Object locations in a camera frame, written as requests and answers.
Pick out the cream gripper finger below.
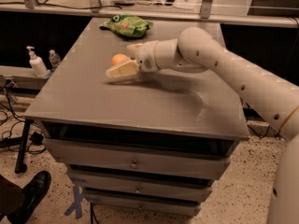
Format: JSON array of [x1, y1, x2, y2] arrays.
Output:
[[126, 43, 142, 59], [106, 59, 139, 78]]

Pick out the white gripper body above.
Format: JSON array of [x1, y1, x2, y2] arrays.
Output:
[[135, 40, 159, 73]]

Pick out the orange fruit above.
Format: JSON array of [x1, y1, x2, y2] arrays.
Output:
[[111, 53, 127, 65]]

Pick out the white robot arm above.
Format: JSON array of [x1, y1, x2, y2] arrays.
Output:
[[106, 27, 299, 224]]

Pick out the green chip bag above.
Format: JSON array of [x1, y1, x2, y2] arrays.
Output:
[[99, 14, 153, 38]]

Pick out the grey drawer cabinet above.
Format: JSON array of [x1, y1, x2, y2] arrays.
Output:
[[25, 18, 249, 205]]

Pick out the white pump dispenser bottle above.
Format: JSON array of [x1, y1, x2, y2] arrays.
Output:
[[26, 46, 48, 77]]

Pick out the top grey drawer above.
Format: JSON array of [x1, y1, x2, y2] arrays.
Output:
[[44, 139, 230, 180]]

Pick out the grey drawer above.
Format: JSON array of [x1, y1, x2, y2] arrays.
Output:
[[84, 191, 200, 217], [44, 139, 230, 180], [67, 169, 211, 203]]

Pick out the middle grey drawer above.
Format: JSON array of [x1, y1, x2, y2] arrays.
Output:
[[67, 169, 211, 203]]

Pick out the bottom grey drawer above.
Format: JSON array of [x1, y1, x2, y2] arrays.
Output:
[[84, 191, 200, 217]]

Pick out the blue tape on floor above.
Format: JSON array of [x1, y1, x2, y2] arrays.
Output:
[[64, 184, 89, 220]]

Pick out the black table leg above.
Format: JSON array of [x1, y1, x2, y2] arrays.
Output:
[[15, 119, 32, 174]]

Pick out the black leather shoe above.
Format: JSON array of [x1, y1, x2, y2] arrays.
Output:
[[7, 171, 51, 224]]

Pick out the black floor cables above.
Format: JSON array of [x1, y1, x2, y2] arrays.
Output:
[[0, 77, 48, 156]]

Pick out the metal shelf rail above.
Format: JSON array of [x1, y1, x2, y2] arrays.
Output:
[[0, 2, 299, 29]]

